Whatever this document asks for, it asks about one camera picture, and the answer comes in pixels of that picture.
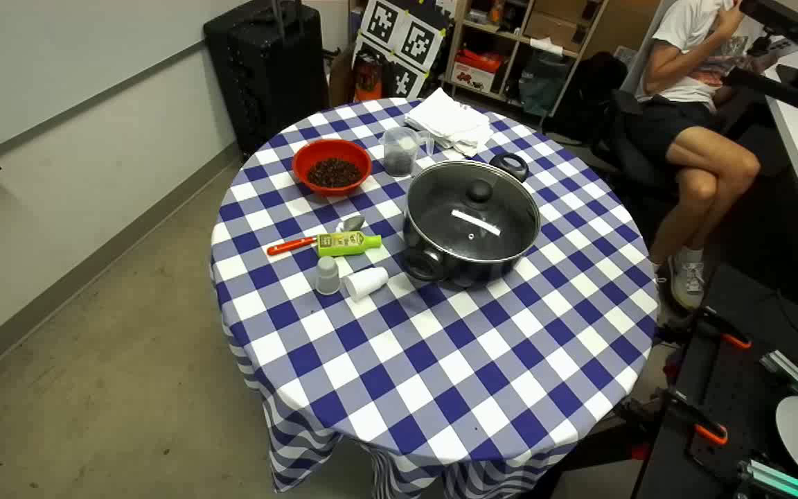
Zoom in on glass pot lid black knob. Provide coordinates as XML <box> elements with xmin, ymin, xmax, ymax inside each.
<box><xmin>404</xmin><ymin>157</ymin><xmax>544</xmax><ymax>266</ymax></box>

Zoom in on black cooking pot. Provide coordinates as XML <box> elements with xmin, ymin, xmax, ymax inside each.
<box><xmin>396</xmin><ymin>150</ymin><xmax>548</xmax><ymax>293</ymax></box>

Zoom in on white plastic cup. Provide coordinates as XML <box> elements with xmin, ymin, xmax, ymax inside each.
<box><xmin>342</xmin><ymin>262</ymin><xmax>394</xmax><ymax>301</ymax></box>

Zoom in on green tube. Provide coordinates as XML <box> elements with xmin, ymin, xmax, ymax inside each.
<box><xmin>313</xmin><ymin>229</ymin><xmax>386</xmax><ymax>261</ymax></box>

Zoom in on small white bottle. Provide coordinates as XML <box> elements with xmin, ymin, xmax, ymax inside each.
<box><xmin>313</xmin><ymin>254</ymin><xmax>344</xmax><ymax>300</ymax></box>

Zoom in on clear cup dark contents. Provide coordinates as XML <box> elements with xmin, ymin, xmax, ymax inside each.
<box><xmin>379</xmin><ymin>121</ymin><xmax>426</xmax><ymax>179</ymax></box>

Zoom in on dark brown beans pile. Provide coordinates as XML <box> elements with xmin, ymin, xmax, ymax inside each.
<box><xmin>304</xmin><ymin>154</ymin><xmax>365</xmax><ymax>189</ymax></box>

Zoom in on red bowl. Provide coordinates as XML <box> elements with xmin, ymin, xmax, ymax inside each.
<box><xmin>288</xmin><ymin>135</ymin><xmax>376</xmax><ymax>201</ymax></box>

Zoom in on blue white checked tablecloth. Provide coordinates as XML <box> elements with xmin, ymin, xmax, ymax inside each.
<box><xmin>209</xmin><ymin>93</ymin><xmax>663</xmax><ymax>499</ymax></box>

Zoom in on white folded towels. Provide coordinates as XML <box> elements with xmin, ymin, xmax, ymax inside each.
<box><xmin>403</xmin><ymin>85</ymin><xmax>497</xmax><ymax>157</ymax></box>

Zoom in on small orange red object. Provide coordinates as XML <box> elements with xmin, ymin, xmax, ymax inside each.
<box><xmin>351</xmin><ymin>51</ymin><xmax>387</xmax><ymax>103</ymax></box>

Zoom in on red storage box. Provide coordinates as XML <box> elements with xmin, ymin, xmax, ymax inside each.
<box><xmin>453</xmin><ymin>46</ymin><xmax>505</xmax><ymax>93</ymax></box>

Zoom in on black white tag board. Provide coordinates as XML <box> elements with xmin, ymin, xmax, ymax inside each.
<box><xmin>351</xmin><ymin>0</ymin><xmax>453</xmax><ymax>100</ymax></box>

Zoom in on dark green storage bin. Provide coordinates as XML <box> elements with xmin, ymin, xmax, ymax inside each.
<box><xmin>516</xmin><ymin>51</ymin><xmax>573</xmax><ymax>119</ymax></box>

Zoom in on black backpack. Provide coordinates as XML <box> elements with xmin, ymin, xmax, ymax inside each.
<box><xmin>548</xmin><ymin>49</ymin><xmax>633</xmax><ymax>146</ymax></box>

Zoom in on black office chair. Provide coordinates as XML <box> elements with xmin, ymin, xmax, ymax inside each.
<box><xmin>613</xmin><ymin>85</ymin><xmax>698</xmax><ymax>201</ymax></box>

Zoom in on wooden shelf unit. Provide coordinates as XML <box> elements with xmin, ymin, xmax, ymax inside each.
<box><xmin>444</xmin><ymin>0</ymin><xmax>663</xmax><ymax>119</ymax></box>

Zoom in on seated person white shirt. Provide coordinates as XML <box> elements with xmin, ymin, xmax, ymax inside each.
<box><xmin>633</xmin><ymin>0</ymin><xmax>770</xmax><ymax>312</ymax></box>

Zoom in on black robot platform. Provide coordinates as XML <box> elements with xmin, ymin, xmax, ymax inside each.
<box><xmin>633</xmin><ymin>261</ymin><xmax>798</xmax><ymax>499</ymax></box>

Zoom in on teal tipped rod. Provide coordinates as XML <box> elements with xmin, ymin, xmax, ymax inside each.
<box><xmin>738</xmin><ymin>458</ymin><xmax>798</xmax><ymax>499</ymax></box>
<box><xmin>756</xmin><ymin>347</ymin><xmax>798</xmax><ymax>399</ymax></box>

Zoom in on red handled peeler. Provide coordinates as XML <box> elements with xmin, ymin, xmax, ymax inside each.
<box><xmin>263</xmin><ymin>212</ymin><xmax>365</xmax><ymax>261</ymax></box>

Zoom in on black clamp orange handle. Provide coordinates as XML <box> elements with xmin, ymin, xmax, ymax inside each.
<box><xmin>692</xmin><ymin>304</ymin><xmax>755</xmax><ymax>355</ymax></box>
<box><xmin>663</xmin><ymin>384</ymin><xmax>731</xmax><ymax>452</ymax></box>

